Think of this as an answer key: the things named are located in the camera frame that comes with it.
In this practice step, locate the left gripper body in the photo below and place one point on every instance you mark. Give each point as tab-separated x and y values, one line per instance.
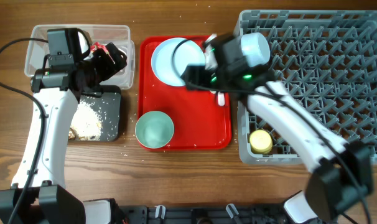
101	67

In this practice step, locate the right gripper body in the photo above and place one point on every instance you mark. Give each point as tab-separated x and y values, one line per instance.
202	80

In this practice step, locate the red snack wrapper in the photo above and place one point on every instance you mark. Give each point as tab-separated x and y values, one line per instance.
95	46

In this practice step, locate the blue bowl with food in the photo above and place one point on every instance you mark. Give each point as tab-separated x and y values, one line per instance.
255	48

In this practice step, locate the food scraps and rice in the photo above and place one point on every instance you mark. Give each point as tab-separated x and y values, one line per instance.
96	119

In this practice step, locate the yellow plastic cup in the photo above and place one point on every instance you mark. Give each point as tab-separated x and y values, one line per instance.
260	142

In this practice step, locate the white napkin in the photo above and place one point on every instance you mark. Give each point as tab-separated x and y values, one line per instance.
106	51

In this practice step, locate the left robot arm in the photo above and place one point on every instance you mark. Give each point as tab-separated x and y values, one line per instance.
37	193

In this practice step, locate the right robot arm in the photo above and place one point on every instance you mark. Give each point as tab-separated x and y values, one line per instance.
340	172

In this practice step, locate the black waste tray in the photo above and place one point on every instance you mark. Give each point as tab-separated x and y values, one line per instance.
60	107

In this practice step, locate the grey dishwasher rack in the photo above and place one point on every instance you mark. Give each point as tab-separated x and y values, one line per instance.
328	62

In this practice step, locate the light blue plate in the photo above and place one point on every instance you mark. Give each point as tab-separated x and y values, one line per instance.
189	53

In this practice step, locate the white plastic fork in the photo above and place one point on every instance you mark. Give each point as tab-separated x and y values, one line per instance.
221	99

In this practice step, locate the red serving tray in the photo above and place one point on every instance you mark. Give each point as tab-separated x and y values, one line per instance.
199	122

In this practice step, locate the empty mint green bowl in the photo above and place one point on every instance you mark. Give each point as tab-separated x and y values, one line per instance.
154	129

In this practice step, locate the clear plastic bin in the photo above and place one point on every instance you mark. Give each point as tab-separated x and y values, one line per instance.
119	35

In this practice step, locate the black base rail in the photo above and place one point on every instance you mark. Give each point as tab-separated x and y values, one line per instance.
256	214

